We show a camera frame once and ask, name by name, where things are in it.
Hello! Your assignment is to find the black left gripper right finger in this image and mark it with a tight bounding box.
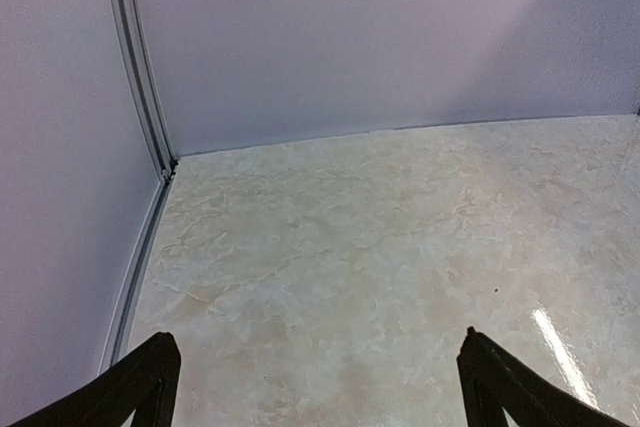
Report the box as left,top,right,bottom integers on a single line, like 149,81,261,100
457,327,624,427

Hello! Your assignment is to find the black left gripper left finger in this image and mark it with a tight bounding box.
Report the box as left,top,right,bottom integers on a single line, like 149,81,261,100
15,332,181,426

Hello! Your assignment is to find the left aluminium frame post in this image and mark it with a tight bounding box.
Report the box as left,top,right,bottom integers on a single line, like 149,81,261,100
100,0,179,372

